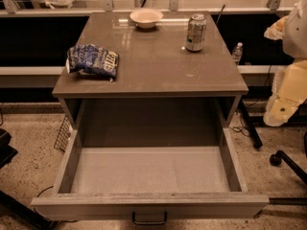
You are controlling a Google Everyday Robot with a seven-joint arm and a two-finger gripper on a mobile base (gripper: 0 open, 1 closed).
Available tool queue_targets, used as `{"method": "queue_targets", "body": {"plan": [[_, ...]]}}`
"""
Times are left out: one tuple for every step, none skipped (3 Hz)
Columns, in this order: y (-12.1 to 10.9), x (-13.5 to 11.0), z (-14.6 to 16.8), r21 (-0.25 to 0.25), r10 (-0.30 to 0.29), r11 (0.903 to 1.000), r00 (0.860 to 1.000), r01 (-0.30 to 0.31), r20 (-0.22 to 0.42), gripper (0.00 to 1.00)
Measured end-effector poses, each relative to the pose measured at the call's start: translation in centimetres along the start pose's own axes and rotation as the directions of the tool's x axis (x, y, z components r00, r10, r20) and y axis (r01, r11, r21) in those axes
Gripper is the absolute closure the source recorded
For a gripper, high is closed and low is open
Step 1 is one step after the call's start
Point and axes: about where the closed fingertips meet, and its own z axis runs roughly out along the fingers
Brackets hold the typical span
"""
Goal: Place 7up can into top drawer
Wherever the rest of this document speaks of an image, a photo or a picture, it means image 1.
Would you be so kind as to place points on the black equipment at left edge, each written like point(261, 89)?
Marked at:
point(7, 153)

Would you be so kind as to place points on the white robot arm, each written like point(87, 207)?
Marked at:
point(294, 39)

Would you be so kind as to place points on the black wire mesh rack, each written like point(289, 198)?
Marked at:
point(63, 136)

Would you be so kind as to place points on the blue chip bag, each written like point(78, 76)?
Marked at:
point(92, 60)

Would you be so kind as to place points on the white ceramic bowl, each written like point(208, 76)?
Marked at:
point(146, 18)

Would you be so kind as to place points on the black table leg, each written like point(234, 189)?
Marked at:
point(257, 143)

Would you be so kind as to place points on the open grey top drawer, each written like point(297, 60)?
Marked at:
point(150, 156)

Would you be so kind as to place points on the clear plastic water bottle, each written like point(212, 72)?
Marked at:
point(237, 52)

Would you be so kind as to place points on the silver green 7up can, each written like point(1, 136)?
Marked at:
point(195, 32)

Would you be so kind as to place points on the black drawer handle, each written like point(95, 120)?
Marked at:
point(160, 219)

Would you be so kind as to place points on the grey cabinet with glossy top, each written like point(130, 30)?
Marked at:
point(155, 64)

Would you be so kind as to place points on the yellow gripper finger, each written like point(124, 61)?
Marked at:
point(276, 30)

